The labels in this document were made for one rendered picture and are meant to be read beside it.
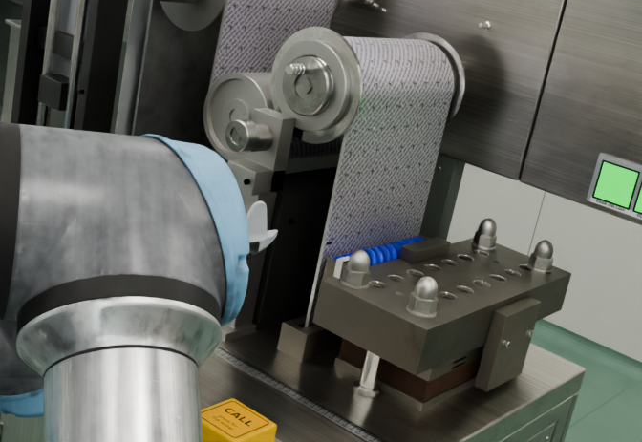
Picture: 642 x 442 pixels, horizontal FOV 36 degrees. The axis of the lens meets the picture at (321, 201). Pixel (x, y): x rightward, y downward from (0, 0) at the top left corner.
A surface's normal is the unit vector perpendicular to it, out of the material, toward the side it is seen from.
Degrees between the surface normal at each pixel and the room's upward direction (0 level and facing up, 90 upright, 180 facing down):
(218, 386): 0
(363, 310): 90
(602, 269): 90
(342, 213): 90
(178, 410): 47
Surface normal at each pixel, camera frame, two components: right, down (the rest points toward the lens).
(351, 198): 0.76, 0.32
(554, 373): 0.19, -0.94
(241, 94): -0.62, 0.11
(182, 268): 0.75, -0.40
